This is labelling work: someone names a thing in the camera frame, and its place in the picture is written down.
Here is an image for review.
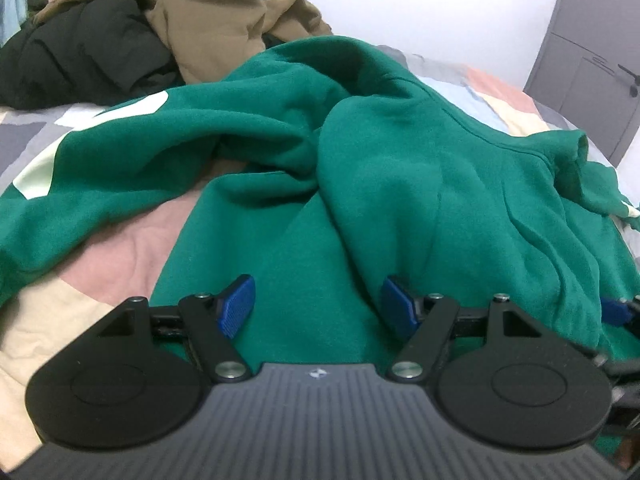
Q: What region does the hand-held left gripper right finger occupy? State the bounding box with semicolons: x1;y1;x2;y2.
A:
381;275;543;385

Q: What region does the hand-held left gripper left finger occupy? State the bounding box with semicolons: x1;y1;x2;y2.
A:
92;274;257;385

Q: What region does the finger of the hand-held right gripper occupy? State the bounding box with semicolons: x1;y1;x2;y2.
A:
575;343;640;379
600;296;640;330

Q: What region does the green hoodie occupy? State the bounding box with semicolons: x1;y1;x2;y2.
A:
0;35;640;367

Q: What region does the rack of hanging clothes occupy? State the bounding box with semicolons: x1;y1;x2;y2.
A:
0;0;108;48

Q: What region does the patchwork bed quilt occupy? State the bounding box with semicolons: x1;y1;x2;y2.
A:
0;45;640;461

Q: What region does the grey door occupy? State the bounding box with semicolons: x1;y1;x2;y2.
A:
522;0;640;168

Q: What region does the brown garment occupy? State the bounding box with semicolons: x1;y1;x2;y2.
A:
32;0;335;86

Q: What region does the black puffer jacket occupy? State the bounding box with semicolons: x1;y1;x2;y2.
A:
0;0;183;111

